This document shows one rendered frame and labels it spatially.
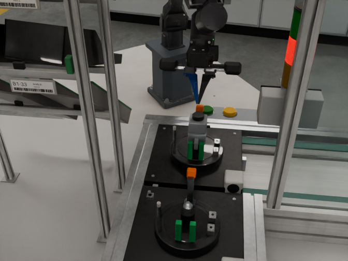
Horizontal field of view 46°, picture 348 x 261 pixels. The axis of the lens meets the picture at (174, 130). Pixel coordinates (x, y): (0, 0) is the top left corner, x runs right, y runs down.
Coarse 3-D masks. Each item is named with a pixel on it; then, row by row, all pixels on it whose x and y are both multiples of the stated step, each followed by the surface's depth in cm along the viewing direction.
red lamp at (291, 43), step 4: (288, 40) 75; (292, 40) 73; (288, 44) 75; (292, 44) 74; (288, 48) 75; (292, 48) 74; (288, 52) 75; (292, 52) 74; (288, 56) 75; (292, 56) 75; (288, 60) 76; (292, 60) 75
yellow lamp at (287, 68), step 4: (284, 64) 77; (288, 64) 76; (284, 68) 78; (288, 68) 76; (284, 72) 78; (288, 72) 77; (284, 76) 78; (288, 76) 77; (284, 80) 78; (288, 80) 77; (284, 84) 79
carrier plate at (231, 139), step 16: (160, 128) 117; (176, 128) 117; (208, 128) 117; (160, 144) 111; (224, 144) 111; (240, 144) 111; (160, 160) 106; (224, 160) 106; (240, 160) 106; (160, 176) 101; (176, 176) 101; (208, 176) 101; (224, 192) 99
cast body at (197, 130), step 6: (192, 114) 101; (198, 114) 101; (204, 114) 103; (192, 120) 101; (198, 120) 100; (204, 120) 101; (192, 126) 100; (198, 126) 100; (204, 126) 100; (192, 132) 101; (198, 132) 101; (204, 132) 101; (192, 138) 102; (198, 138) 101; (204, 138) 101; (204, 144) 102
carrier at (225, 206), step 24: (144, 192) 97; (168, 192) 97; (216, 192) 97; (144, 216) 91; (168, 216) 88; (192, 216) 84; (216, 216) 88; (240, 216) 91; (144, 240) 86; (168, 240) 83; (192, 240) 83; (216, 240) 85; (240, 240) 86
